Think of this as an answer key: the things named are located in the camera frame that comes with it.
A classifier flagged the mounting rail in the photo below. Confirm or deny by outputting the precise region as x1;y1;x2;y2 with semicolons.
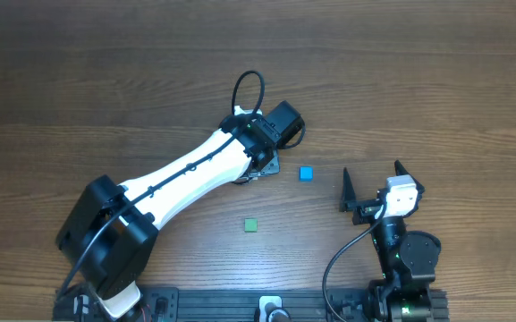
54;285;449;322

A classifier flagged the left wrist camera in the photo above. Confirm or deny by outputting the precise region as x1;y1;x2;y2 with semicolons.
233;105;263;118

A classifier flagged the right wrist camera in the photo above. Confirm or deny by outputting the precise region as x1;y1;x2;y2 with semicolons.
380;174;419;219

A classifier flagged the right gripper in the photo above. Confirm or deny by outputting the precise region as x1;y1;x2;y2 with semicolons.
339;159;426;225

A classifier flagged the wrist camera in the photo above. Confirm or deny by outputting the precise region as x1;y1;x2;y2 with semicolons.
380;174;419;219
233;105;263;118

